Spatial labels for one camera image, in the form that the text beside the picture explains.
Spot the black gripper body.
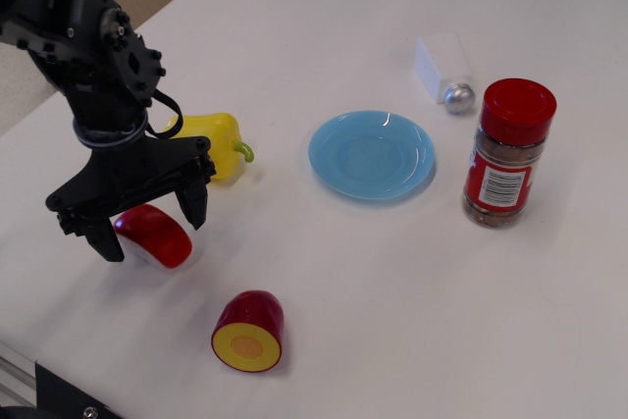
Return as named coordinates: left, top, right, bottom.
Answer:
left=46, top=135, right=214, bottom=236

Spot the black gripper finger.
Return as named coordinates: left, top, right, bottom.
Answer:
left=81, top=220, right=125, bottom=262
left=175, top=176, right=208, bottom=230

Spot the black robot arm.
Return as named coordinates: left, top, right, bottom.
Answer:
left=1, top=0, right=215, bottom=262

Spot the blue plate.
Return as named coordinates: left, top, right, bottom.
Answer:
left=308, top=111, right=437, bottom=201

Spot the yellow toy bell pepper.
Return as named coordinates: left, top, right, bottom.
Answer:
left=176, top=113, right=254, bottom=182

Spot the halved purple toy fruit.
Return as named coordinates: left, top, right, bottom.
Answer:
left=211, top=290, right=285, bottom=373

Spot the white salt shaker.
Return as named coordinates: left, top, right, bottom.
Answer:
left=414, top=32, right=476, bottom=115

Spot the red-lidded spice jar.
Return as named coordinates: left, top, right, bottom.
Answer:
left=462, top=78, right=557, bottom=229

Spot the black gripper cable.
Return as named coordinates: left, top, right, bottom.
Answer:
left=144, top=88, right=183, bottom=141

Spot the aluminium table frame rail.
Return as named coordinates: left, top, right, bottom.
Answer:
left=0, top=343, right=36, bottom=407

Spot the black corner bracket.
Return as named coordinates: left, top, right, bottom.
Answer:
left=34, top=363, right=122, bottom=419

